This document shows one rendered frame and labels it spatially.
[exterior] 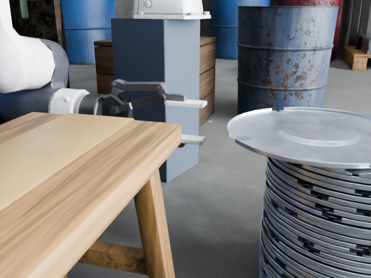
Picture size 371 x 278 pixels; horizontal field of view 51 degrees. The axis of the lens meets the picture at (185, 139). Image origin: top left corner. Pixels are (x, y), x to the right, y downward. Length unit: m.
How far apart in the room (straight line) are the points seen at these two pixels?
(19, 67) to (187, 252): 0.48
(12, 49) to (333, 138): 0.53
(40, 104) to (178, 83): 0.43
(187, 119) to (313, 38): 0.70
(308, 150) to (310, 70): 1.10
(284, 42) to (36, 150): 1.28
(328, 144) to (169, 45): 0.56
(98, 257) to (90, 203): 0.31
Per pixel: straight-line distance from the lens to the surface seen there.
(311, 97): 1.71
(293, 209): 0.59
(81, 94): 0.77
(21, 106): 0.80
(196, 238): 0.88
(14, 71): 0.71
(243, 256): 0.83
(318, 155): 0.56
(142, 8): 1.08
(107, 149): 0.44
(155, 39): 1.03
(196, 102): 0.67
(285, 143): 0.60
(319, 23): 1.65
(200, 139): 0.69
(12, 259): 0.28
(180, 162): 1.16
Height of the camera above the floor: 0.48
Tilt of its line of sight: 19 degrees down
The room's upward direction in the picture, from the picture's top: straight up
